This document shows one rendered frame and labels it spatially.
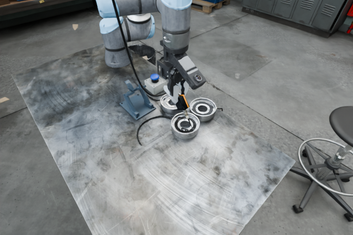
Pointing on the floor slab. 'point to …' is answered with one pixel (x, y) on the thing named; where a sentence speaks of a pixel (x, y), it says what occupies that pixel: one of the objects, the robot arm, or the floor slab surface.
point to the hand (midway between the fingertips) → (180, 99)
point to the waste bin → (143, 49)
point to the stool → (344, 131)
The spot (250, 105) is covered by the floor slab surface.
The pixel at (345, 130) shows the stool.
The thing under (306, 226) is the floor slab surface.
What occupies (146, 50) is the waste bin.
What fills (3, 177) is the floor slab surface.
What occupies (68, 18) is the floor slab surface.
